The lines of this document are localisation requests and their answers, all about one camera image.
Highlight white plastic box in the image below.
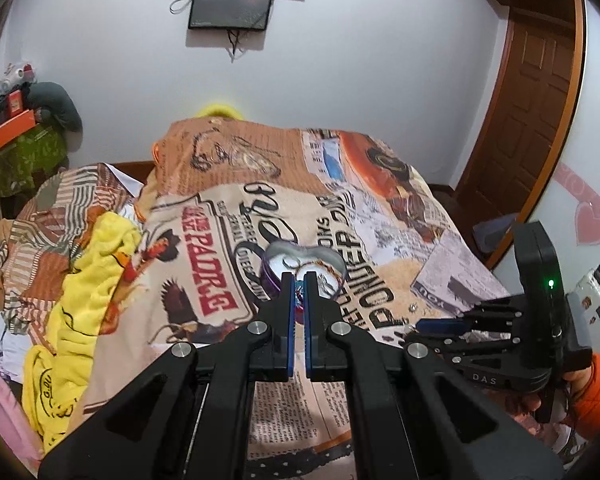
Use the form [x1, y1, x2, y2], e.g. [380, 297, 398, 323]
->
[565, 265, 600, 356]

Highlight long orange box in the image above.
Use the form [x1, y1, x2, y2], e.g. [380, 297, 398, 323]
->
[0, 109, 37, 151]

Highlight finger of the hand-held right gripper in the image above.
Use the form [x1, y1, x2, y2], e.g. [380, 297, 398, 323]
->
[414, 294, 521, 334]
[405, 332, 520, 364]

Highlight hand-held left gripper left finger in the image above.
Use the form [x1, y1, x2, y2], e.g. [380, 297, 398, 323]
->
[39, 271, 296, 480]

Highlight pink heart wall stickers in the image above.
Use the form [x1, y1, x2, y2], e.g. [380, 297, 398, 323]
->
[552, 162, 600, 256]

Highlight brown wooden door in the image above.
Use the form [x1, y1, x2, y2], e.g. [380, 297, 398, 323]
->
[457, 7, 576, 221]

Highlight purple heart-shaped tin box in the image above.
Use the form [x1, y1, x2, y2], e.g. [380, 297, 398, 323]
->
[266, 241, 347, 303]

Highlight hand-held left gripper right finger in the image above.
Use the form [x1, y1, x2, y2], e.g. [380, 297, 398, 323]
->
[304, 271, 563, 480]

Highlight black hanging cable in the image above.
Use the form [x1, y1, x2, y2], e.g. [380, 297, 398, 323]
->
[227, 29, 246, 62]

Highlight green patterned cloth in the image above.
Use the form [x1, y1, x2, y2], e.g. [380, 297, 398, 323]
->
[0, 122, 71, 198]

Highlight white cloth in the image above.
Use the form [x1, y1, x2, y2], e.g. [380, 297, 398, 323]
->
[0, 305, 31, 386]

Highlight yellow pillow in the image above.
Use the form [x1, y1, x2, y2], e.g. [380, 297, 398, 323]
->
[195, 103, 246, 121]

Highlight gold ornate bracelet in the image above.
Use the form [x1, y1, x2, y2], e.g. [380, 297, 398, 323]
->
[280, 257, 331, 292]

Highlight pink cloth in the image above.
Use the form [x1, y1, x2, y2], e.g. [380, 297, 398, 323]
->
[0, 360, 43, 466]

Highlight newspaper print blanket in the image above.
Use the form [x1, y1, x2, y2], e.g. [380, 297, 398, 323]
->
[80, 116, 513, 480]

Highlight small black wall monitor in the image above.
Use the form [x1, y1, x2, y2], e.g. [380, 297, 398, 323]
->
[187, 0, 277, 32]

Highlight yellow towel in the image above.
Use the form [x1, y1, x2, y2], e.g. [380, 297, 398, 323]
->
[22, 210, 143, 453]

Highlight striped orange blanket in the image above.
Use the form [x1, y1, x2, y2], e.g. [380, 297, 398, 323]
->
[0, 162, 146, 311]

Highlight blue plastic bag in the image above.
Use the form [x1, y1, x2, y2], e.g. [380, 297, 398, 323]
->
[472, 215, 519, 256]

